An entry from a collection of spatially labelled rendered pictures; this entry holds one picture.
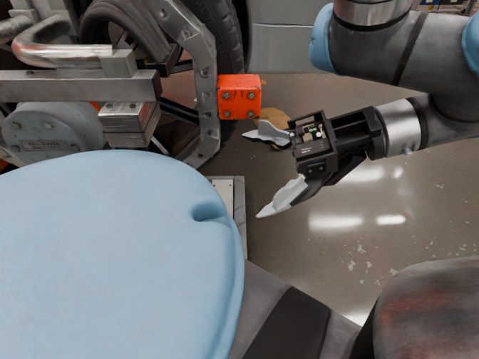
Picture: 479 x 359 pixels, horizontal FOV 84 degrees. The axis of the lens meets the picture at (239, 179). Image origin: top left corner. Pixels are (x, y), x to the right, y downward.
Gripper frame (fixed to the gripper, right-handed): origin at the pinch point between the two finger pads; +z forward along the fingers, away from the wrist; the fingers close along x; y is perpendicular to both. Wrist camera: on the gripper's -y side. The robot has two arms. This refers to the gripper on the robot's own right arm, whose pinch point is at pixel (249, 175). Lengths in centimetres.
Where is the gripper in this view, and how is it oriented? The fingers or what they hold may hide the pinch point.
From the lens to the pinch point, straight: 45.1
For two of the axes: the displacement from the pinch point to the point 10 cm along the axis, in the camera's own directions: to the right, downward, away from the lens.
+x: 1.4, 9.1, -3.9
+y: -3.3, -3.3, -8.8
